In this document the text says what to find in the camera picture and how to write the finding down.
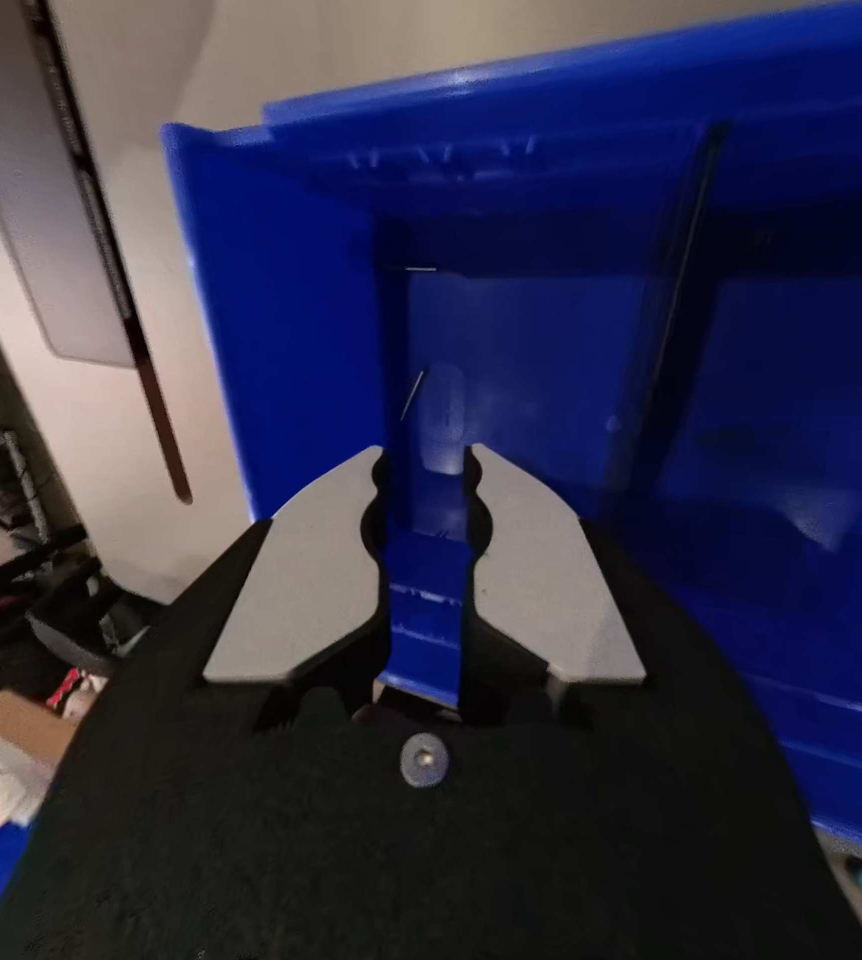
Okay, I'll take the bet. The black metal frame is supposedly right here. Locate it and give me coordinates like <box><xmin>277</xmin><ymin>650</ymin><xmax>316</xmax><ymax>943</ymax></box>
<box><xmin>0</xmin><ymin>525</ymin><xmax>102</xmax><ymax>654</ymax></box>

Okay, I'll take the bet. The blue divided bin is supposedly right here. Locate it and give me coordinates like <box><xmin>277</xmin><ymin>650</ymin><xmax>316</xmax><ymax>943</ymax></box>
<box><xmin>161</xmin><ymin>0</ymin><xmax>862</xmax><ymax>860</ymax></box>

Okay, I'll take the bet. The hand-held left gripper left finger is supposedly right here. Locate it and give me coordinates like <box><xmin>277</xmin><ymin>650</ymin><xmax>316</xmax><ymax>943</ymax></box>
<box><xmin>202</xmin><ymin>444</ymin><xmax>392</xmax><ymax>685</ymax></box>

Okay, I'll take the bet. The white tablet stand with instructions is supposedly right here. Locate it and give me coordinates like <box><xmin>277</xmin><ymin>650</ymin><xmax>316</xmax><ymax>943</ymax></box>
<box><xmin>0</xmin><ymin>67</ymin><xmax>139</xmax><ymax>370</ymax></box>

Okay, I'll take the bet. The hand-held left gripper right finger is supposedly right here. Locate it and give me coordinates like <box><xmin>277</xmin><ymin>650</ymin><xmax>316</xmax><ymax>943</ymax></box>
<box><xmin>464</xmin><ymin>442</ymin><xmax>648</xmax><ymax>687</ymax></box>

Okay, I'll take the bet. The cardboard box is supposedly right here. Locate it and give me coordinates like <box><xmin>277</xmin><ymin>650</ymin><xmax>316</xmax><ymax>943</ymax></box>
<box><xmin>0</xmin><ymin>688</ymin><xmax>78</xmax><ymax>770</ymax></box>

